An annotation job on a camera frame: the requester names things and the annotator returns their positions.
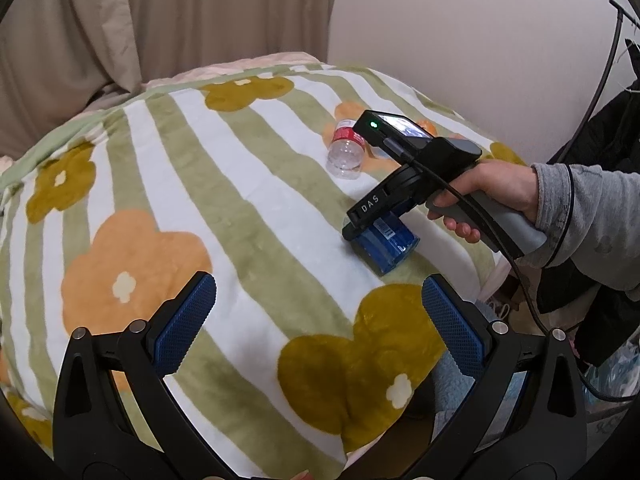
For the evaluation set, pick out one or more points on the right hand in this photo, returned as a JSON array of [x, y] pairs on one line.
[[514, 186]]

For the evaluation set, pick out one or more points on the beige curtain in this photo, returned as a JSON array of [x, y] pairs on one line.
[[61, 57]]

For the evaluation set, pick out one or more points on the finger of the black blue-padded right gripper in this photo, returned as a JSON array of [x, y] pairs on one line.
[[352, 229]]

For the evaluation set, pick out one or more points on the small orange clear cup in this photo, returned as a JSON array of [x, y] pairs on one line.
[[428, 127]]

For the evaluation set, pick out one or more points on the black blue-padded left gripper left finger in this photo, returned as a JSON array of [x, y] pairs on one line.
[[114, 417]]

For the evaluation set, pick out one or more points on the green striped floral blanket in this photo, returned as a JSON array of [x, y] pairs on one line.
[[308, 354]]

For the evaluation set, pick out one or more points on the blue plastic cup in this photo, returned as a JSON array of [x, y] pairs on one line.
[[386, 243]]

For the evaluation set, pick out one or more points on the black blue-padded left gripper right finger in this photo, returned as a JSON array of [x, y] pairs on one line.
[[524, 417]]

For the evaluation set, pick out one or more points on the pink bed sheet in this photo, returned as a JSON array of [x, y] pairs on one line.
[[205, 72]]

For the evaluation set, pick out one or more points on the black clothes rack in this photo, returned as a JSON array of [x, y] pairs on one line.
[[621, 15]]

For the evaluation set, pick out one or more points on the grey sleeve right forearm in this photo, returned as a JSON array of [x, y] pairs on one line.
[[591, 217]]

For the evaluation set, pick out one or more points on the black hanging clothes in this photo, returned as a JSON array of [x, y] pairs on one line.
[[611, 138]]

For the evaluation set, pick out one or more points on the red label clear cup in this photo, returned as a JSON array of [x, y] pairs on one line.
[[346, 151]]

